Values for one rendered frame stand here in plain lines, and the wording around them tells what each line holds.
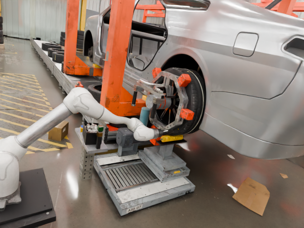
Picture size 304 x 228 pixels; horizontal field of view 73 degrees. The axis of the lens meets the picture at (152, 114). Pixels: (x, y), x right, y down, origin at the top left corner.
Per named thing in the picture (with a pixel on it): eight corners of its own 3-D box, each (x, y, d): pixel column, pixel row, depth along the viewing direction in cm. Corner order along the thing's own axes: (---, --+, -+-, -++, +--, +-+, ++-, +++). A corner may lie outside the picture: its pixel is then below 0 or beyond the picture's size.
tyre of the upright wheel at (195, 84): (223, 116, 177) (196, 55, 201) (204, 117, 164) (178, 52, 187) (178, 142, 227) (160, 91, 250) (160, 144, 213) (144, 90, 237)
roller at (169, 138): (184, 140, 212) (185, 135, 210) (161, 143, 196) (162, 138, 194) (180, 137, 217) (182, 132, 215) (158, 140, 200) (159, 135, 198)
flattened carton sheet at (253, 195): (271, 191, 241) (272, 189, 240) (261, 217, 199) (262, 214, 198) (245, 178, 258) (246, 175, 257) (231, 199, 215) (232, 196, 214)
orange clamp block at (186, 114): (185, 116, 181) (192, 120, 174) (178, 116, 176) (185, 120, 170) (187, 108, 178) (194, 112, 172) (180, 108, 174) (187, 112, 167)
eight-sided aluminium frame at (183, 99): (178, 140, 188) (193, 81, 170) (173, 140, 184) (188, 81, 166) (147, 116, 229) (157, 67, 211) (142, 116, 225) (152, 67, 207)
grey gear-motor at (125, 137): (150, 155, 248) (156, 129, 237) (119, 161, 225) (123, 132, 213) (143, 148, 262) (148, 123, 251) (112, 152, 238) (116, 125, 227)
